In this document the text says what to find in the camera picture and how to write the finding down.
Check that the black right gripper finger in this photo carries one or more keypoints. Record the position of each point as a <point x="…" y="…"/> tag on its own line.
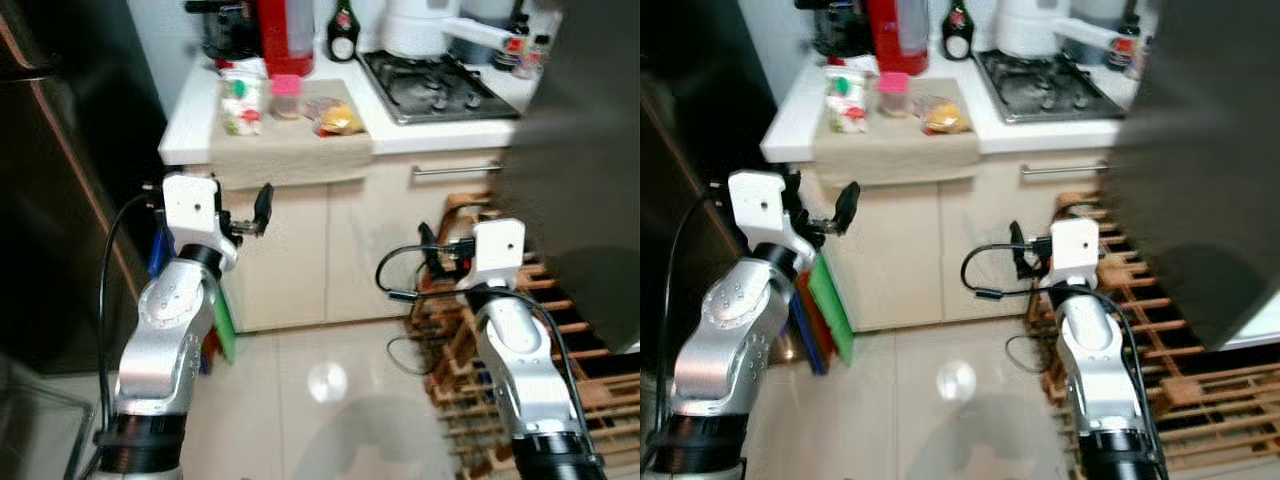
<point x="429" y="252"/>
<point x="1019" y="252"/>

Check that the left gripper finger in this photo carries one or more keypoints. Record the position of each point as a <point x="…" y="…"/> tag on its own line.
<point x="848" y="207"/>
<point x="264" y="207"/>
<point x="795" y="192"/>

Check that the white carton with green cap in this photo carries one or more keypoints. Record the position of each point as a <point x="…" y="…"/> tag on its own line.
<point x="847" y="100"/>
<point x="242" y="105"/>

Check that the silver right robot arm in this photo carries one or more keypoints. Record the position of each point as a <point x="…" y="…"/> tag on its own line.
<point x="1095" y="370"/>
<point x="520" y="370"/>

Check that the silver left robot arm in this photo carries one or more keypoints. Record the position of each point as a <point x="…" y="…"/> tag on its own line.
<point x="160" y="340"/>
<point x="730" y="340"/>

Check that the black mini fridge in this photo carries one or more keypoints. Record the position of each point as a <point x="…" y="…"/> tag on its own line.
<point x="580" y="200"/>
<point x="1190" y="200"/>

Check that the white kitchen counter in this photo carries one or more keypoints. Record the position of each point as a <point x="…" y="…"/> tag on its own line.
<point x="790" y="135"/>
<point x="180" y="140"/>

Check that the beige counter cloth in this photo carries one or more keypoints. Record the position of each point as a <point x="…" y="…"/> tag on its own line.
<point x="890" y="155"/>
<point x="290" y="155"/>

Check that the wooden slatted rack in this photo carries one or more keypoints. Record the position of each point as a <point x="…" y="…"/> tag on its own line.
<point x="445" y="320"/>
<point x="1220" y="400"/>

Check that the beige kitchen cabinet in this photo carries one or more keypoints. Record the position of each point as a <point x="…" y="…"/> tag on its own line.
<point x="350" y="250"/>
<point x="940" y="260"/>

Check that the green cutting board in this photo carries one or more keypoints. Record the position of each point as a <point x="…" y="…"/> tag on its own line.
<point x="832" y="310"/>
<point x="226" y="330"/>

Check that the yellow snack bag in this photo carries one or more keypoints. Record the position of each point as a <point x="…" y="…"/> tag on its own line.
<point x="340" y="120"/>
<point x="945" y="120"/>

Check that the jar with pink lid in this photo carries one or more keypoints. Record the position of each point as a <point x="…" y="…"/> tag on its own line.
<point x="286" y="88"/>
<point x="892" y="85"/>

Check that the tall dark refrigerator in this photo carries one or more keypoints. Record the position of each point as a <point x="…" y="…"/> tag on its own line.
<point x="680" y="150"/>
<point x="60" y="200"/>

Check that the steel gas stove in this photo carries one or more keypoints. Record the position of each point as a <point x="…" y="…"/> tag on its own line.
<point x="1045" y="90"/>
<point x="430" y="90"/>

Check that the black kitchen appliance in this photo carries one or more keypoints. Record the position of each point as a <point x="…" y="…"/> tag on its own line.
<point x="230" y="35"/>
<point x="840" y="30"/>

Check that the red kitchen appliance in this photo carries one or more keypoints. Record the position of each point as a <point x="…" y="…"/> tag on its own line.
<point x="280" y="35"/>
<point x="890" y="35"/>

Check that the dark glass bottle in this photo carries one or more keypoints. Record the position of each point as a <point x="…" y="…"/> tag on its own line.
<point x="958" y="38"/>
<point x="343" y="40"/>

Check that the dark sauce bottle red label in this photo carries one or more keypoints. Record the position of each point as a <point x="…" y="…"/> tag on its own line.
<point x="515" y="45"/>
<point x="1125" y="45"/>

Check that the glass side table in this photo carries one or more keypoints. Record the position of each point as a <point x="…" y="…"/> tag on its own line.
<point x="40" y="440"/>

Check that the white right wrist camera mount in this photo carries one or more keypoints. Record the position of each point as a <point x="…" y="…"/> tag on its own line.
<point x="497" y="245"/>
<point x="1072" y="245"/>

